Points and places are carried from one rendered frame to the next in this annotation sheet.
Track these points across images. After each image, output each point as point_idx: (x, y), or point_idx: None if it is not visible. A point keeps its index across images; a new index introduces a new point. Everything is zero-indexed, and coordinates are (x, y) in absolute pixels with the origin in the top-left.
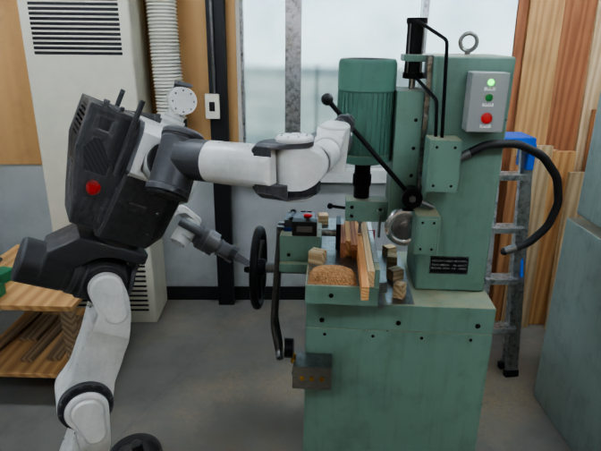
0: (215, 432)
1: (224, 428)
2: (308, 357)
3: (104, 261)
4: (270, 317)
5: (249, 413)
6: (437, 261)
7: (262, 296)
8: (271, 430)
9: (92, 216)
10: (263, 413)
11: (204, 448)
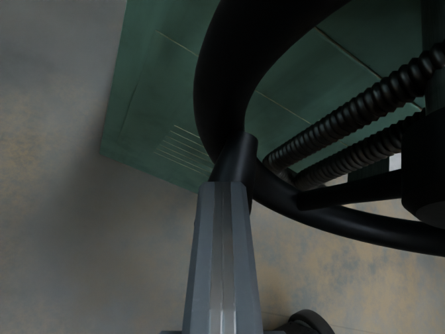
0: (79, 295)
1: (73, 279)
2: (400, 155)
3: None
4: (307, 185)
5: (52, 234)
6: None
7: (292, 186)
8: (106, 210)
9: None
10: (61, 213)
11: (110, 314)
